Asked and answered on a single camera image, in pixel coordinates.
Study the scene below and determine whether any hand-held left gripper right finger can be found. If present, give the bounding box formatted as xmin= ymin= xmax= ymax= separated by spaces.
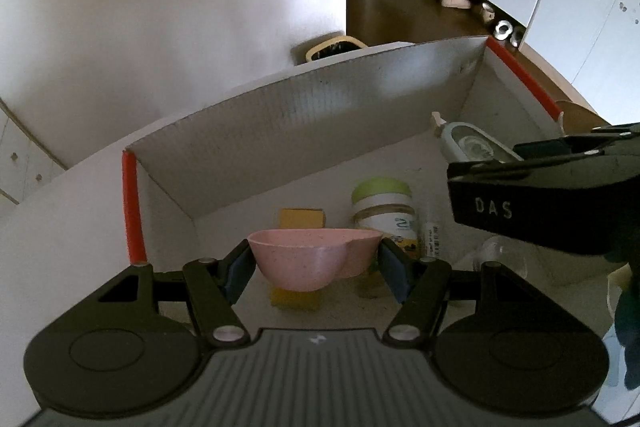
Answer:
xmin=378 ymin=239 xmax=536 ymax=349

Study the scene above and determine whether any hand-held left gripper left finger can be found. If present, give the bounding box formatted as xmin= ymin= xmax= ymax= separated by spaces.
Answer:
xmin=97 ymin=238 xmax=258 ymax=349

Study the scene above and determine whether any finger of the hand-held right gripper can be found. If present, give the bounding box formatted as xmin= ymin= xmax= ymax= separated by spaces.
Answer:
xmin=561 ymin=123 xmax=640 ymax=146
xmin=512 ymin=138 xmax=608 ymax=162

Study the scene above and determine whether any white tube with green label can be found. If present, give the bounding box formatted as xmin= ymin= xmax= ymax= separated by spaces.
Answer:
xmin=422 ymin=222 xmax=443 ymax=258

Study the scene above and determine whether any spice jar with green lid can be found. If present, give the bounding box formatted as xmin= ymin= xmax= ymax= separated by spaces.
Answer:
xmin=351 ymin=177 xmax=420 ymax=300

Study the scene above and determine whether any clear plastic cup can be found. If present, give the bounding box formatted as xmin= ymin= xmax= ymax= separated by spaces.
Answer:
xmin=457 ymin=237 xmax=531 ymax=283

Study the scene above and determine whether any pink heart-shaped bowl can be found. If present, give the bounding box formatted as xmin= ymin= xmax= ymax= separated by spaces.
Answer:
xmin=246 ymin=228 xmax=385 ymax=293

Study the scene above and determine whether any yellow small box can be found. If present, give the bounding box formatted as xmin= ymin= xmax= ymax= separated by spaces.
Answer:
xmin=272 ymin=207 xmax=326 ymax=313

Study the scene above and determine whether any red cardboard box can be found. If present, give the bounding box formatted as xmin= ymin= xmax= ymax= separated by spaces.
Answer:
xmin=122 ymin=36 xmax=566 ymax=308

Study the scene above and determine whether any person's right hand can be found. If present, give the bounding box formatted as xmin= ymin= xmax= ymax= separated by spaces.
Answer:
xmin=607 ymin=252 xmax=640 ymax=390

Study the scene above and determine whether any wooden chair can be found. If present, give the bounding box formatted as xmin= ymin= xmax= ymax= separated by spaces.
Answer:
xmin=555 ymin=99 xmax=611 ymax=132

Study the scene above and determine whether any yellow rimmed basket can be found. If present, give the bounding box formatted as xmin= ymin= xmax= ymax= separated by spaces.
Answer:
xmin=305 ymin=36 xmax=368 ymax=64

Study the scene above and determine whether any white cabinet with knobs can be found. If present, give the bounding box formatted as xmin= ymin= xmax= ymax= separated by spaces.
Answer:
xmin=0 ymin=102 xmax=66 ymax=202

